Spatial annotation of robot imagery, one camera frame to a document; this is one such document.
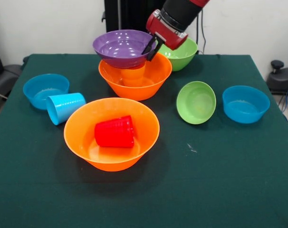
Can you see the small green bowl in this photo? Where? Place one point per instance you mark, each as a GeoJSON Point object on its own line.
{"type": "Point", "coordinates": [196, 103]}

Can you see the orange cup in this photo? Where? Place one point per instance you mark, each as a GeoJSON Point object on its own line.
{"type": "Point", "coordinates": [133, 77]}

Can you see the blue bowl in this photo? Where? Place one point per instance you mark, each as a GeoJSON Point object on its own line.
{"type": "Point", "coordinates": [44, 88]}
{"type": "Point", "coordinates": [246, 107]}

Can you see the black pedestal foot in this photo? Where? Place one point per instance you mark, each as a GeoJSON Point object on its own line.
{"type": "Point", "coordinates": [6, 78]}
{"type": "Point", "coordinates": [283, 78]}

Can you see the blue cup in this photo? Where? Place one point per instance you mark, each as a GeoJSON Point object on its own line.
{"type": "Point", "coordinates": [63, 108]}

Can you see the red cup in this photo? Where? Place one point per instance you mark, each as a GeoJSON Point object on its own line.
{"type": "Point", "coordinates": [114, 133]}

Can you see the large orange bowl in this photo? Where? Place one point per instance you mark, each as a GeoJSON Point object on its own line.
{"type": "Point", "coordinates": [77, 133]}
{"type": "Point", "coordinates": [158, 76]}

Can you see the purple bowl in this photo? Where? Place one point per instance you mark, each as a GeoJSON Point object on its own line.
{"type": "Point", "coordinates": [120, 47]}

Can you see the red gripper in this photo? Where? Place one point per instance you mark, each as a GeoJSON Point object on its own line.
{"type": "Point", "coordinates": [165, 31]}

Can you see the dark green table cloth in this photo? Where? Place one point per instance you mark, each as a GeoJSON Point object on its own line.
{"type": "Point", "coordinates": [144, 194]}

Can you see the large green bowl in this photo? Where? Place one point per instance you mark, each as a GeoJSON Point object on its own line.
{"type": "Point", "coordinates": [182, 58]}

